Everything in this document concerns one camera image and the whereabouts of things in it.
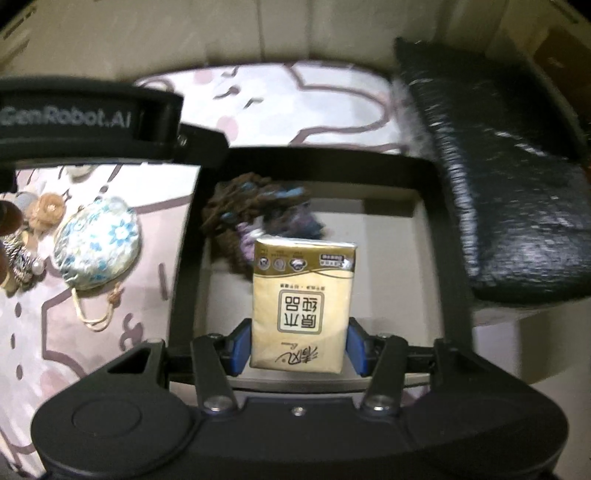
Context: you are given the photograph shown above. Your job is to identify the black storage box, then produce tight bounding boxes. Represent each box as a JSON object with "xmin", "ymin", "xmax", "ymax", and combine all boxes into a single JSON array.
[{"xmin": 167, "ymin": 147, "xmax": 476, "ymax": 391}]

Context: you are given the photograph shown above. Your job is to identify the striped hair accessory with pearl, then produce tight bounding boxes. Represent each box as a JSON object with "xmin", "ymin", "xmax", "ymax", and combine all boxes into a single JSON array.
[{"xmin": 0, "ymin": 233, "xmax": 47, "ymax": 294}]

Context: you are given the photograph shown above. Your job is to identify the blue floral fabric pouch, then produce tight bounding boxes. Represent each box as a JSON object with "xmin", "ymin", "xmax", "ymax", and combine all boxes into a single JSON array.
[{"xmin": 52, "ymin": 195, "xmax": 139, "ymax": 329}]

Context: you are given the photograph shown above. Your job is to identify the brown round bead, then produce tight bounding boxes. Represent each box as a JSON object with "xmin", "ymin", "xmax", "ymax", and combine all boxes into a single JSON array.
[{"xmin": 0, "ymin": 199, "xmax": 24, "ymax": 236}]

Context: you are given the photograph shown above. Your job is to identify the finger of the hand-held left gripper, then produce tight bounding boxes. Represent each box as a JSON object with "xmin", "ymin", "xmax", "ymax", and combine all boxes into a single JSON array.
[{"xmin": 177, "ymin": 121, "xmax": 230, "ymax": 169}]

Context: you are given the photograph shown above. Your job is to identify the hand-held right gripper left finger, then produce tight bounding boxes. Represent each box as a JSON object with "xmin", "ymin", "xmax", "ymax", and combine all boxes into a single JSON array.
[{"xmin": 107, "ymin": 318, "xmax": 253, "ymax": 415}]

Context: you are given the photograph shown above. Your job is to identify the black plastic bag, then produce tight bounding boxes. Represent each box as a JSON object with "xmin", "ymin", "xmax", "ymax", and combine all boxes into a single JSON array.
[{"xmin": 392, "ymin": 37, "xmax": 591, "ymax": 305}]

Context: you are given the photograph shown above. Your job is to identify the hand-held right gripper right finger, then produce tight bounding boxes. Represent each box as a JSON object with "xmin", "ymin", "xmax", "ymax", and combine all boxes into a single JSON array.
[{"xmin": 347, "ymin": 318, "xmax": 498, "ymax": 415}]

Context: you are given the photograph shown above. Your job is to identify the white block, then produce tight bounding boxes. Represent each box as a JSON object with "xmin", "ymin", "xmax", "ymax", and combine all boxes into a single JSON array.
[{"xmin": 473, "ymin": 305, "xmax": 591, "ymax": 393}]

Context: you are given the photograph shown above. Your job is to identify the golden tissue pack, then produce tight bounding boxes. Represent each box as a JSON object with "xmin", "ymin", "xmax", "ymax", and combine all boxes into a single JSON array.
[{"xmin": 249, "ymin": 236, "xmax": 359, "ymax": 376}]

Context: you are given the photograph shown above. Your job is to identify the brown purple knitted item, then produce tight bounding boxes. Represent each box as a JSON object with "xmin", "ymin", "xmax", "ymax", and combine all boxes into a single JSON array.
[{"xmin": 201, "ymin": 172, "xmax": 328, "ymax": 273}]

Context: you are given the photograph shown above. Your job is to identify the beige fabric flower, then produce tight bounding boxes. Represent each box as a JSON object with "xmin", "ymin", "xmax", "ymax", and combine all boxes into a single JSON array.
[{"xmin": 30, "ymin": 191, "xmax": 66, "ymax": 228}]

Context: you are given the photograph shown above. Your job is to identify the pink cartoon printed blanket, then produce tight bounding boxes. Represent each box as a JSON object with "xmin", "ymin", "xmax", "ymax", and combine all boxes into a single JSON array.
[{"xmin": 0, "ymin": 62, "xmax": 416, "ymax": 480}]

